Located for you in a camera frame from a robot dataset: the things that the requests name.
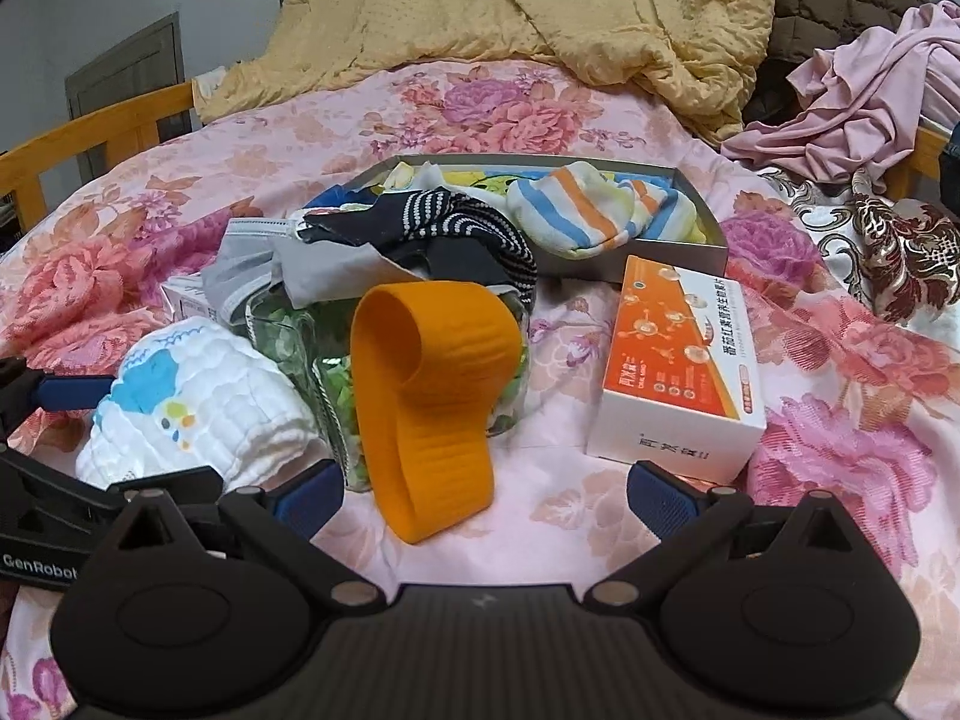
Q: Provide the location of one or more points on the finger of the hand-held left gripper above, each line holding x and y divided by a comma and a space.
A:
60, 484
75, 394

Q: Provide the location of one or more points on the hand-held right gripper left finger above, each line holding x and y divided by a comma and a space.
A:
307, 499

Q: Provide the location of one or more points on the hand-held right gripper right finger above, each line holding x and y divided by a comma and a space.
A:
664, 499

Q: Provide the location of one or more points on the white gauze cloth blue print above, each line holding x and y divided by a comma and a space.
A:
210, 405

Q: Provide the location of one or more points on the orange knitted band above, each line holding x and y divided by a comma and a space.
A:
435, 390

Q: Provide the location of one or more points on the light grey cloth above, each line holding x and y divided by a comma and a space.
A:
337, 270

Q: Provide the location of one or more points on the grey box with cartoon drawing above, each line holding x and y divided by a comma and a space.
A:
675, 255

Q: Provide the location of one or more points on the pastel striped cloth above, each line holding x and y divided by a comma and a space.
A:
570, 210

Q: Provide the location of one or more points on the black white striped sock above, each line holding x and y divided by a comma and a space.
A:
427, 214

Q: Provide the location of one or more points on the glass jar of green pieces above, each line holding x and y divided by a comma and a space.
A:
330, 382

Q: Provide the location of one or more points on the orange white medicine box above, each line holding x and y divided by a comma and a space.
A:
675, 360

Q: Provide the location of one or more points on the small white box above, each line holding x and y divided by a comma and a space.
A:
184, 300

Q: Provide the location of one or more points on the pink floral bedsheet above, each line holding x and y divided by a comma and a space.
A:
150, 202

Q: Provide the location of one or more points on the grey door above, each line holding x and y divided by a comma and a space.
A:
127, 67

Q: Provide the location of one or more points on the white maroon brocade cloth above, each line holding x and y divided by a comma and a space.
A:
907, 255

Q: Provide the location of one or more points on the pink garment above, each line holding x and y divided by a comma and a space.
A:
847, 90

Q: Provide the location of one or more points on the yellow dotted blanket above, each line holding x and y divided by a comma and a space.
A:
450, 7

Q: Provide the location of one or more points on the brown quilted jacket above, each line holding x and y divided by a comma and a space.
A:
825, 0

